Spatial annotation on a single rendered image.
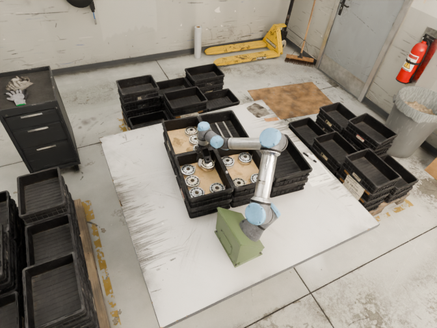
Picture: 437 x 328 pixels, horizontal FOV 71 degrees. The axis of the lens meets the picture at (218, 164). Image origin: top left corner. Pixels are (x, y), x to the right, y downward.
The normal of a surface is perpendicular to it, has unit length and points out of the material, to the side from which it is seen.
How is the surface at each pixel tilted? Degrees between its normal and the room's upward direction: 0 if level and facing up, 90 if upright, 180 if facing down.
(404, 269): 0
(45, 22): 90
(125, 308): 0
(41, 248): 0
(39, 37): 90
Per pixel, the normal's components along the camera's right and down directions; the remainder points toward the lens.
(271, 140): -0.47, -0.27
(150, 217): 0.07, -0.69
